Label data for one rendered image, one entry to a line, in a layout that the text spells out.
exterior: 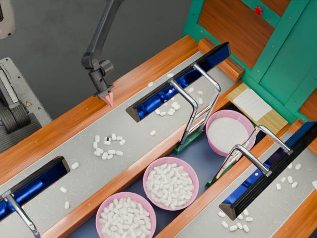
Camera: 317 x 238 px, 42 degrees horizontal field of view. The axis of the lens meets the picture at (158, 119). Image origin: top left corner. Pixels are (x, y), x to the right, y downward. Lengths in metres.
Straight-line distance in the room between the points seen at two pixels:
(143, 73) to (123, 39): 1.19
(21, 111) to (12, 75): 0.55
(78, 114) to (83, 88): 1.03
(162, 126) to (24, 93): 0.87
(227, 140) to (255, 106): 0.26
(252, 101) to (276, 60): 0.28
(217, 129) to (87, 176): 0.72
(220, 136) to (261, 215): 0.44
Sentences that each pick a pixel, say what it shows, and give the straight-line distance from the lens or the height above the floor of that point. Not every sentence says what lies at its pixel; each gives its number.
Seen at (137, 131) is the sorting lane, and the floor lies 0.74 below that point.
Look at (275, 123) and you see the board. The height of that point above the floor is 0.78.
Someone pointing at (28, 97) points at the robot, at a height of 0.47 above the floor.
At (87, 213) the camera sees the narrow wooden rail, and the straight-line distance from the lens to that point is 1.90.
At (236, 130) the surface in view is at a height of 0.74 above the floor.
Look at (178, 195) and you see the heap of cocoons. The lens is 2.01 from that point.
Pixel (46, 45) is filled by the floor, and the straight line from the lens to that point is 3.39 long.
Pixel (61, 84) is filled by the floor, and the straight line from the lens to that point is 3.15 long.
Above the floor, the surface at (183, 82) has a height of 1.08.
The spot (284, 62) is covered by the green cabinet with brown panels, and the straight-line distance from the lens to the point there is 2.16.
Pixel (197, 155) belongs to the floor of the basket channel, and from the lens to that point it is 2.18.
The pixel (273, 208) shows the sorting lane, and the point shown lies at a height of 0.74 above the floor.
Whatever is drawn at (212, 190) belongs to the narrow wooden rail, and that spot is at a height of 0.76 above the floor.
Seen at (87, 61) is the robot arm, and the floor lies 1.00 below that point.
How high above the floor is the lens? 2.57
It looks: 58 degrees down
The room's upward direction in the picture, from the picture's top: 17 degrees clockwise
